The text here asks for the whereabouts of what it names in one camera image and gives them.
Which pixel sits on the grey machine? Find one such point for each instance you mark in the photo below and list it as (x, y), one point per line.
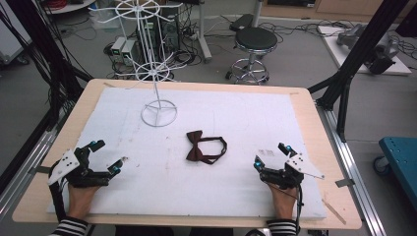
(382, 49)

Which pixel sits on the black computer tower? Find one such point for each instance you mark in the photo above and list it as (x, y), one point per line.
(170, 32)

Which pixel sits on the grey tape strip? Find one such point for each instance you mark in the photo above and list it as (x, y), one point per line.
(41, 169)
(344, 183)

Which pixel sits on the grey table leg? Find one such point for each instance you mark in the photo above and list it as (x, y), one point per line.
(203, 39)

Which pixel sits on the dark red bow tie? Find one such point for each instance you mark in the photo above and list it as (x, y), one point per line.
(196, 150)

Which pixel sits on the white floor platform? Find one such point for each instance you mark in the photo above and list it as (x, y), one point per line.
(331, 42)

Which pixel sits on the black metal frame stand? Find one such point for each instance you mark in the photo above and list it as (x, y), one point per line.
(52, 62)
(360, 46)

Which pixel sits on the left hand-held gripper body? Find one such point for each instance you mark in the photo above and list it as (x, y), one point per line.
(64, 165)

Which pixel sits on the thin wooden stick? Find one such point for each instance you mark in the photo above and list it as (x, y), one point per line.
(334, 212)

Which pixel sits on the person's left hand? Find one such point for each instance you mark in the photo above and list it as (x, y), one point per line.
(80, 200)

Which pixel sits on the black foot pedal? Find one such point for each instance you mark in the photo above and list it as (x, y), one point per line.
(241, 22)

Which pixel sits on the blue cart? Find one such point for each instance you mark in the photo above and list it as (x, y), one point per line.
(398, 160)

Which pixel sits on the aluminium rail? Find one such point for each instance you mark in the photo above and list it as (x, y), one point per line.
(357, 183)
(29, 157)

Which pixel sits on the black round stool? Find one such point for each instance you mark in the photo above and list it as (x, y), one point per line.
(255, 38)

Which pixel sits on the person's right hand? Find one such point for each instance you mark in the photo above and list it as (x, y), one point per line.
(282, 200)

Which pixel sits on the wooden table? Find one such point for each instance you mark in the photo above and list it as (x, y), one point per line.
(334, 157)

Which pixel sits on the white foam mat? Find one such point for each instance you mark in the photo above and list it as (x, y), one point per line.
(196, 190)

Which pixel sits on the person's dark legs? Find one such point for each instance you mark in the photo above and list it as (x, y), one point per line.
(173, 231)

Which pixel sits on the small grey power box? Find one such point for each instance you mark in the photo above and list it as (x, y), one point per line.
(128, 50)
(117, 46)

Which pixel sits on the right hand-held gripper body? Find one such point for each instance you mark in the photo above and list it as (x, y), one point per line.
(303, 165)

